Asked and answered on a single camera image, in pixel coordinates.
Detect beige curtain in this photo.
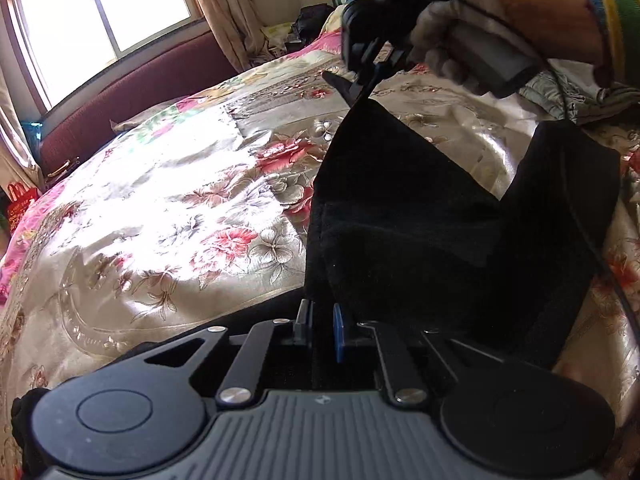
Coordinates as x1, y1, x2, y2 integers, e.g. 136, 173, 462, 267
0, 72, 42, 196
179, 0, 273, 73

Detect person's right hand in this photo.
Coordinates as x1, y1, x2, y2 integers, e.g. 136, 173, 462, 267
409, 0, 512, 94

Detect window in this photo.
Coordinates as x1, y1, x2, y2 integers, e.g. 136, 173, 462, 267
9, 0, 203, 112

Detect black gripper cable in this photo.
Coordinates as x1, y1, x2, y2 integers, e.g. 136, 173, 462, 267
447, 0, 640, 323

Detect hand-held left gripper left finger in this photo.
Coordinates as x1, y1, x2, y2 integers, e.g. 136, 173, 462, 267
144, 299, 315, 408

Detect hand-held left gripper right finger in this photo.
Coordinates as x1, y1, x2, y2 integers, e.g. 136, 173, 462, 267
332, 303, 507, 408

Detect black bag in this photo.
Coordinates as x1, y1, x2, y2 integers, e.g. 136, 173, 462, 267
292, 4, 343, 53

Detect grey-green folded clothes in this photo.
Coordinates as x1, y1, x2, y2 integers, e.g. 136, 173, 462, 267
517, 59, 640, 127

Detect floral satin bed blanket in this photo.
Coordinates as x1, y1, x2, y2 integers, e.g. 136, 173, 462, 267
0, 22, 640, 480

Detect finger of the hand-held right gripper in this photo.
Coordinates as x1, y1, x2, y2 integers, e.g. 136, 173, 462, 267
322, 70, 362, 107
357, 57, 390, 104

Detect person's right forearm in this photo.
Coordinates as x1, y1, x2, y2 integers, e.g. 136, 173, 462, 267
500, 0, 640, 89

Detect black pants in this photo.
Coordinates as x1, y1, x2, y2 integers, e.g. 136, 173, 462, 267
304, 99, 622, 372

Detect red paper bag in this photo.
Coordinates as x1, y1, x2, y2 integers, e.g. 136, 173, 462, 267
5, 182, 40, 233

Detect maroon upholstered bench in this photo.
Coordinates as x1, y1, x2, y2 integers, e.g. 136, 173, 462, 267
37, 17, 242, 177

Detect blue plastic bag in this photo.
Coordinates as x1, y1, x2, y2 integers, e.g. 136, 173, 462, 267
21, 120, 46, 157

